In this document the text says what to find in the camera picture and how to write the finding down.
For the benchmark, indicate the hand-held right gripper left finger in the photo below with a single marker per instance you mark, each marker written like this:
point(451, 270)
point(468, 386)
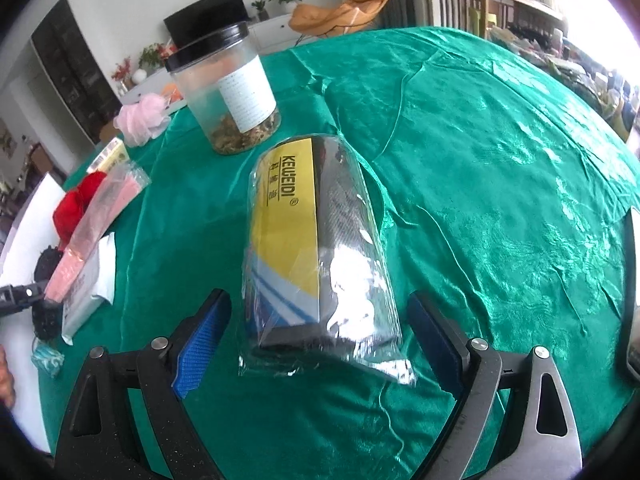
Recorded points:
point(202, 340)

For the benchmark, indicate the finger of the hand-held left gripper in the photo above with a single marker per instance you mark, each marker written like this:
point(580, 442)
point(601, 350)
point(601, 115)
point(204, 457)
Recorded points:
point(20, 296)

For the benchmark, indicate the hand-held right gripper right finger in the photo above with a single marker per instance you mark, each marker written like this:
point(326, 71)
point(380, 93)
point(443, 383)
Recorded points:
point(432, 340)

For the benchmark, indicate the grey yellow box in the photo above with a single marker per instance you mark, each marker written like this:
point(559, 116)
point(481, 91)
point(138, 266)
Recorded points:
point(320, 240)

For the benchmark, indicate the person's left hand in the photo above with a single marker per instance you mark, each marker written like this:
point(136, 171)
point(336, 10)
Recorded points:
point(6, 377)

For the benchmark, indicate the black mesh scrubber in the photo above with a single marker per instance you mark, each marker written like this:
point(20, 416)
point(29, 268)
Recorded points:
point(47, 320)

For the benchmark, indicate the white plastic packet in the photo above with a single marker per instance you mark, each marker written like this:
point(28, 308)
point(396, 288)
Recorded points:
point(87, 285)

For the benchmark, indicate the teal striped small item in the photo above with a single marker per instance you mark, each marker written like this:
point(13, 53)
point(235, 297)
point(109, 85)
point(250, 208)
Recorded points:
point(48, 361)

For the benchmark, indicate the red packet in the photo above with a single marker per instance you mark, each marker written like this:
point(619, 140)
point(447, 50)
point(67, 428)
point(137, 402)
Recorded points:
point(70, 210)

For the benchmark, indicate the pink cloth in clear bag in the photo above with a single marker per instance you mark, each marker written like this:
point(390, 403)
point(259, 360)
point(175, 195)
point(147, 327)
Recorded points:
point(95, 215)

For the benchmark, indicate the small cream green box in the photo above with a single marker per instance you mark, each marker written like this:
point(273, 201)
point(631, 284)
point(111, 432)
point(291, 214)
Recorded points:
point(112, 156)

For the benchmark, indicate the green tablecloth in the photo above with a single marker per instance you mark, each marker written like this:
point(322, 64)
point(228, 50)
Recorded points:
point(475, 160)

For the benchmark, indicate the black-edged white object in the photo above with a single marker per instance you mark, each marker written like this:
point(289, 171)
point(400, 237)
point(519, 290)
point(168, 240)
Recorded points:
point(632, 285)

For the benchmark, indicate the pink bath pouf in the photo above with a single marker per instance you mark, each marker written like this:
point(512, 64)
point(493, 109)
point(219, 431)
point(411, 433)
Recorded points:
point(145, 120)

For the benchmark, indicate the dark display cabinet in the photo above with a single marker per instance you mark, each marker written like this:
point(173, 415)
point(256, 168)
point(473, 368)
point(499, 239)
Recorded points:
point(75, 70)

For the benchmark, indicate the orange printed board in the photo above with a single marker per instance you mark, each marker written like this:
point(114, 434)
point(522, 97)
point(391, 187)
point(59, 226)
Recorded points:
point(172, 96)

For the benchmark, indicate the red flowers in vase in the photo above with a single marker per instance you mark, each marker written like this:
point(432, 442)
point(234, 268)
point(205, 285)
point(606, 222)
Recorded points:
point(122, 72)

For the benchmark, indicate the clear jar with black lid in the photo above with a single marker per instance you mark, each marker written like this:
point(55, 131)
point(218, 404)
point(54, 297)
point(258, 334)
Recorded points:
point(225, 95)

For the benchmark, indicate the white round vase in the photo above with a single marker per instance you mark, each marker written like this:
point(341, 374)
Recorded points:
point(138, 76)

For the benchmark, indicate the leafy plant with red blooms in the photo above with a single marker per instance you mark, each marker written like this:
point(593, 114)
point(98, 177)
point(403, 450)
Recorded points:
point(152, 55)

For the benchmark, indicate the cluttered side table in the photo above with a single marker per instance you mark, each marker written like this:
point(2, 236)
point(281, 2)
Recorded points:
point(575, 65)

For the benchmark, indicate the black television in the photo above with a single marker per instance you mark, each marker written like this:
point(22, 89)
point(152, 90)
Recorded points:
point(200, 15)

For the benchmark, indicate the small green potted plant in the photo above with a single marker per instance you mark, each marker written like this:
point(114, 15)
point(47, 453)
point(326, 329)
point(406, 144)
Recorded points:
point(260, 10)

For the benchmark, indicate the wooden chair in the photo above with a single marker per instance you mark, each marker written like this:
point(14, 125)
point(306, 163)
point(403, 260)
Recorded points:
point(465, 5)

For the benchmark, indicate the orange lounge chair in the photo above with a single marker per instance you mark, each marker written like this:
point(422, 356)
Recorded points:
point(340, 15)

